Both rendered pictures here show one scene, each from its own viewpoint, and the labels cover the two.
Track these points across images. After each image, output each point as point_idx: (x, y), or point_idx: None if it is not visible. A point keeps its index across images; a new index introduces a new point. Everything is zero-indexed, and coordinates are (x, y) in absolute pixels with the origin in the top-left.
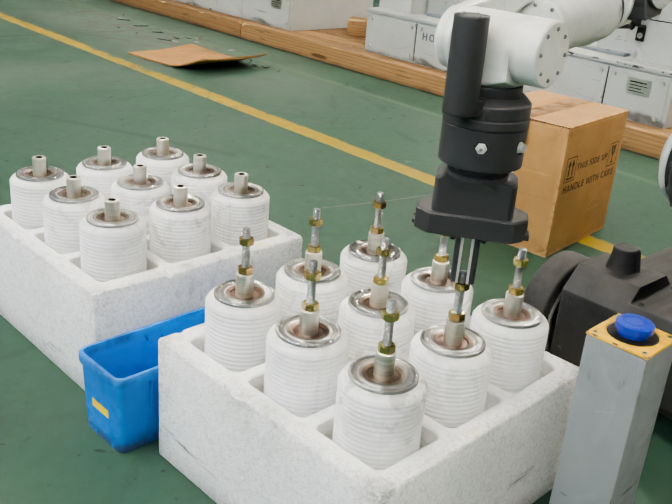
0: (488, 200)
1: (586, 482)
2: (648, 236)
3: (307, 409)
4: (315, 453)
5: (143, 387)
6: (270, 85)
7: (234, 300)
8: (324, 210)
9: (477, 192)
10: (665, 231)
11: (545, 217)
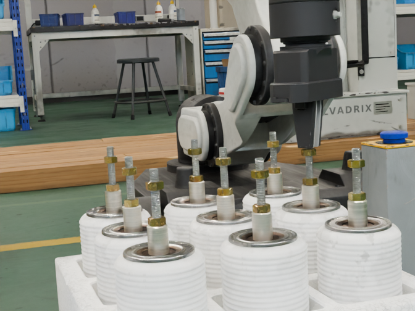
0: (329, 63)
1: (412, 263)
2: (18, 232)
3: (307, 306)
4: (383, 310)
5: None
6: None
7: (175, 253)
8: None
9: (324, 57)
10: (20, 227)
11: None
